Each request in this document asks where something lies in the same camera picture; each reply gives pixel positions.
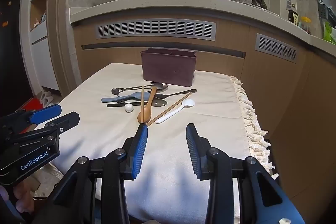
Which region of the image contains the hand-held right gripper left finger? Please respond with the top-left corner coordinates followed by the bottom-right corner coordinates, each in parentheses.
top-left (34, 123), bottom-right (149, 224)

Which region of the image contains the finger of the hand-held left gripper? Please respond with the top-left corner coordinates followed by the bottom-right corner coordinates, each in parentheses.
top-left (5, 112), bottom-right (80, 146)
top-left (0, 104), bottom-right (62, 136)

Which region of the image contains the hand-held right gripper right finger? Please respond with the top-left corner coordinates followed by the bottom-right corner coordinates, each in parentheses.
top-left (186, 123), bottom-right (306, 224)

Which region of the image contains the wooden spoon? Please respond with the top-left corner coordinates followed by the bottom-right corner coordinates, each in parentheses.
top-left (137, 88), bottom-right (158, 124)

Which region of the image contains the wooden chopstick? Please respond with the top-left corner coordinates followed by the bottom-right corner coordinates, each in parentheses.
top-left (146, 93), bottom-right (191, 126)
top-left (140, 85), bottom-right (144, 124)

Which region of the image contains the metal spoon with white ball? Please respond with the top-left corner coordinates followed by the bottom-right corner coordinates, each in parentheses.
top-left (111, 87), bottom-right (134, 113)

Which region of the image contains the white plastic spoon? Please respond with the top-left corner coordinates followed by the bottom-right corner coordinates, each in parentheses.
top-left (156, 99), bottom-right (196, 124)

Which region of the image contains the black slotted spatula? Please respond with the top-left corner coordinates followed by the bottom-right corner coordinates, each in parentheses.
top-left (106, 99), bottom-right (168, 108)

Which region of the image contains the blue rice paddle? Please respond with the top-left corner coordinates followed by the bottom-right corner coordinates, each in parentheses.
top-left (101, 92), bottom-right (151, 103)

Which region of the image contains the dark metal spoon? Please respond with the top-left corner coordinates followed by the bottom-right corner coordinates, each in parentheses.
top-left (155, 89), bottom-right (197, 99)

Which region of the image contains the shiny metal spoon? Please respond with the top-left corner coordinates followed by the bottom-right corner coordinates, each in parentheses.
top-left (119, 83), bottom-right (169, 92)

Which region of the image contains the maroon plastic utensil container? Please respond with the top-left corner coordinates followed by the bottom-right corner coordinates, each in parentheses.
top-left (141, 48), bottom-right (197, 87)

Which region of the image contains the person's left hand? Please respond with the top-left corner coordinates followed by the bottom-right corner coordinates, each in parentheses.
top-left (0, 181), bottom-right (36, 215)

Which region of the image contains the red floor mat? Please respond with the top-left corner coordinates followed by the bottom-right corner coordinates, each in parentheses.
top-left (16, 97), bottom-right (43, 112)

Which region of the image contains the white cupboard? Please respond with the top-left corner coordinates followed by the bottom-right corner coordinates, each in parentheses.
top-left (20, 0), bottom-right (61, 95)

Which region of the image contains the wooden counter cabinet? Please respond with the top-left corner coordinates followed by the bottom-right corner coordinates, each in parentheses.
top-left (72, 13), bottom-right (336, 224)

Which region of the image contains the long grey vent grille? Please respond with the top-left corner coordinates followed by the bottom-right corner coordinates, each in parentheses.
top-left (95, 18), bottom-right (217, 40)

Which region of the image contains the short grey vent grille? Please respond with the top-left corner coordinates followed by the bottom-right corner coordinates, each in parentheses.
top-left (255, 33), bottom-right (299, 64)

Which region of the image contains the black pot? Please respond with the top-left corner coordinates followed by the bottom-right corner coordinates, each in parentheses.
top-left (251, 0), bottom-right (268, 11)

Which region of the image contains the jar with yellow lid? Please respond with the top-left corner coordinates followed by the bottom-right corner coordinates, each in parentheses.
top-left (299, 16), bottom-right (312, 35)

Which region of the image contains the green packet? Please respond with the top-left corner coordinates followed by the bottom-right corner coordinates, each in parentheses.
top-left (322, 21), bottom-right (336, 45)

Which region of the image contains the black perforated holder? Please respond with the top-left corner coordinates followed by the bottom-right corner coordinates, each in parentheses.
top-left (318, 3), bottom-right (329, 19)

